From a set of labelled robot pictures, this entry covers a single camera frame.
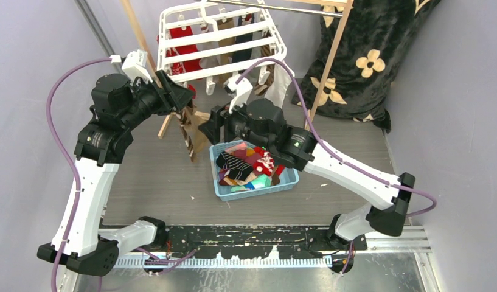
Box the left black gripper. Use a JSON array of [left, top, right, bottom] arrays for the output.
[[120, 70, 194, 130]]

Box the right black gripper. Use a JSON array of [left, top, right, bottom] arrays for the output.
[[198, 93, 273, 153]]

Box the red white striped sock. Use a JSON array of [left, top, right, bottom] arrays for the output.
[[243, 147, 285, 177]]

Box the white plastic clip hanger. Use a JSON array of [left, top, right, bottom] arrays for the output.
[[156, 1, 288, 94]]

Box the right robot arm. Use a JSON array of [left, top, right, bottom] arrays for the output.
[[199, 99, 415, 250]]

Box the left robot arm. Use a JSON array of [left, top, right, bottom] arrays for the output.
[[37, 71, 195, 277]]

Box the pink sock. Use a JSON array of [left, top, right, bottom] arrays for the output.
[[225, 142, 247, 157]]

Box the red snowflake sock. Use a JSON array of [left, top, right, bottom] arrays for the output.
[[165, 48, 196, 99]]

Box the black striped sock in basket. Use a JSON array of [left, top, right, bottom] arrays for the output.
[[215, 151, 254, 181]]

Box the red sock plain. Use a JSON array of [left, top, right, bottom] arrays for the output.
[[170, 26, 202, 72]]

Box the mint green sock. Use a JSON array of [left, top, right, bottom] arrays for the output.
[[231, 175, 272, 192]]

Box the navy patterned sock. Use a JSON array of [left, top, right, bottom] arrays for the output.
[[231, 16, 255, 64]]

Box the light blue plastic basket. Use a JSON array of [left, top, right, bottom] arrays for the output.
[[209, 140, 299, 201]]

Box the brown striped sock rear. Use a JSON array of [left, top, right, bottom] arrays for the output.
[[256, 40, 278, 96]]

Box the metal hanging rod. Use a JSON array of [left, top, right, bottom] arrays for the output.
[[204, 0, 343, 18]]

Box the black floral blanket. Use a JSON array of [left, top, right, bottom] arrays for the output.
[[316, 0, 440, 133]]

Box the wooden drying rack frame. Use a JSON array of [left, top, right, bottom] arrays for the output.
[[119, 0, 355, 141]]

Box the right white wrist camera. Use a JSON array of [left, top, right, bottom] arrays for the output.
[[223, 74, 253, 114]]

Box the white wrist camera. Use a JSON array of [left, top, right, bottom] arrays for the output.
[[109, 49, 153, 83], [223, 74, 253, 114]]

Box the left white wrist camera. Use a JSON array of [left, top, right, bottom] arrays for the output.
[[109, 49, 153, 83]]

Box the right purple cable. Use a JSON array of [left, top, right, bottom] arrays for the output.
[[234, 57, 437, 276]]

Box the purple cable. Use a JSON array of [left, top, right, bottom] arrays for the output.
[[234, 57, 437, 276], [46, 57, 196, 292]]

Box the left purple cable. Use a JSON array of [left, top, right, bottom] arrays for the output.
[[46, 57, 196, 292]]

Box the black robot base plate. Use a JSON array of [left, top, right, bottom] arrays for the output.
[[143, 225, 349, 260]]

